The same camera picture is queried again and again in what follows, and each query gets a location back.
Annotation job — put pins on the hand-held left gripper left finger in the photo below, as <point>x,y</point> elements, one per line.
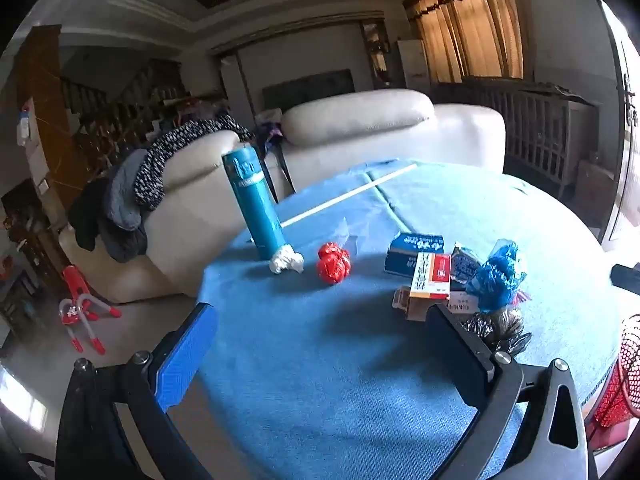
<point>185,355</point>

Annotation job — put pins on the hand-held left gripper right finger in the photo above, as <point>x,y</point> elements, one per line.
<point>462,360</point>

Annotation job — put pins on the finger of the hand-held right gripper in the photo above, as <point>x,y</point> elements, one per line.
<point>627,277</point>

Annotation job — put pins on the black plastic bag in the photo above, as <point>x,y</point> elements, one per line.
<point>500,327</point>

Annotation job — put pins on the white cardboard medicine box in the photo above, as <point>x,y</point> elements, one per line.
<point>415,307</point>

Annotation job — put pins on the blue plastic bag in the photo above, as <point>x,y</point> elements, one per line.
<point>495,277</point>

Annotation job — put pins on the orange white medicine box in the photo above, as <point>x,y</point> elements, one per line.
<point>430,275</point>

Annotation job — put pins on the blue white patterned packet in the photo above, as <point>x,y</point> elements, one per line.
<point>462,265</point>

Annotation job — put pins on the red mesh basket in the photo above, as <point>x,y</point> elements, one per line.
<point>620,385</point>

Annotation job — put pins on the blue medicine box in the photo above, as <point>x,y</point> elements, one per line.
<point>405,255</point>

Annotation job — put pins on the white tissue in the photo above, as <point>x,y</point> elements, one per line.
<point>286,260</point>

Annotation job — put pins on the red wrapper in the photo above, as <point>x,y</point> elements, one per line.
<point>332,265</point>

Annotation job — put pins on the clear plastic wrapper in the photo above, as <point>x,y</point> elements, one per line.
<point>345,232</point>

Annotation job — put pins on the red white toy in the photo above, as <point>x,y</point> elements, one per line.
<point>75,285</point>

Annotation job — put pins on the blue tablecloth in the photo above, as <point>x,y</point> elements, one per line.
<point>325,360</point>

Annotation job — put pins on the glass door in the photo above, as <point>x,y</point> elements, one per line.
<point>617,110</point>

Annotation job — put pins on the teal thermos bottle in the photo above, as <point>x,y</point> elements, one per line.
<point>255,200</point>

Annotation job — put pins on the dark cloth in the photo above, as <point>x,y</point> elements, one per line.
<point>87,215</point>

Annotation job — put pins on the grey cloth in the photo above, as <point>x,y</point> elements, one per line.
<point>122,190</point>

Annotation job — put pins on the wooden crib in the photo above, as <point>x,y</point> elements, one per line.
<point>530,125</point>

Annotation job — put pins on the black white dotted cloth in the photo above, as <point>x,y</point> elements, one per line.
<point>155,170</point>

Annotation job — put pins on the white thin stick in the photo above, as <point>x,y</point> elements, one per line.
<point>350,192</point>

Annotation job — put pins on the purple bag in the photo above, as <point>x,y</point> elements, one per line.
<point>267,130</point>

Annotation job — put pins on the wooden staircase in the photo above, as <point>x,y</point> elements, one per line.
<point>115,110</point>

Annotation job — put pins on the beige leather sofa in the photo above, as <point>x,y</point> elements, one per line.
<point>350,125</point>

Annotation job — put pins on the black television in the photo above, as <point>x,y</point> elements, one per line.
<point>310,87</point>

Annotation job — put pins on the white standing air conditioner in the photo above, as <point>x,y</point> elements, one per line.
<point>412,65</point>

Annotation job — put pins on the yellow curtain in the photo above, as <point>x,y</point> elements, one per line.
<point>465,25</point>

